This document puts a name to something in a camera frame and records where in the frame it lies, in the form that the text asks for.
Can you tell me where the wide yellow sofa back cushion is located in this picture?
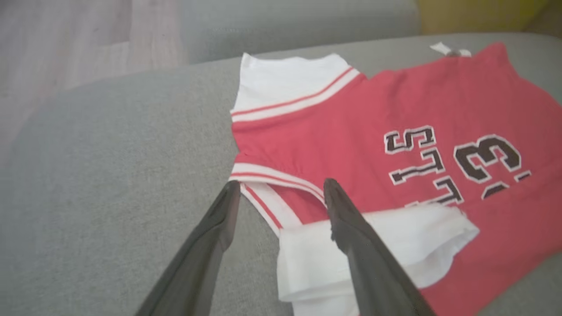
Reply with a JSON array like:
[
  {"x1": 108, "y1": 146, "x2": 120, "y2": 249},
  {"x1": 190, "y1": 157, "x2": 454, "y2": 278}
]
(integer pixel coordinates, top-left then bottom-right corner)
[{"x1": 416, "y1": 0, "x2": 550, "y2": 36}]

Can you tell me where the small grey sofa seat cushion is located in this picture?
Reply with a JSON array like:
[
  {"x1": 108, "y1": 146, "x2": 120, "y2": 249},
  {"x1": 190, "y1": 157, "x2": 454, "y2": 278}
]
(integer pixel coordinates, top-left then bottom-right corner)
[{"x1": 180, "y1": 0, "x2": 423, "y2": 65}]

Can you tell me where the red and white jersey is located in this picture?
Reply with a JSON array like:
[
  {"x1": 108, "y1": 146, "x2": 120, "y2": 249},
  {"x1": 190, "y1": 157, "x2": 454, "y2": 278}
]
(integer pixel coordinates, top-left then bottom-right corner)
[{"x1": 228, "y1": 41, "x2": 562, "y2": 316}]

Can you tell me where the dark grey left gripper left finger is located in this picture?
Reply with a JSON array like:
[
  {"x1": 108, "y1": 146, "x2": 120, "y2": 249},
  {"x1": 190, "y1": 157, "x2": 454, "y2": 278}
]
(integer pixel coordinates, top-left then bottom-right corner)
[{"x1": 134, "y1": 180, "x2": 241, "y2": 316}]

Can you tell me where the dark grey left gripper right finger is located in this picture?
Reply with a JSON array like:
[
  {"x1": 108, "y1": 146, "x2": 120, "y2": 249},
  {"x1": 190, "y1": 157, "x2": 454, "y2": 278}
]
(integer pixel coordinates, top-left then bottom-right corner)
[{"x1": 324, "y1": 179, "x2": 435, "y2": 316}]

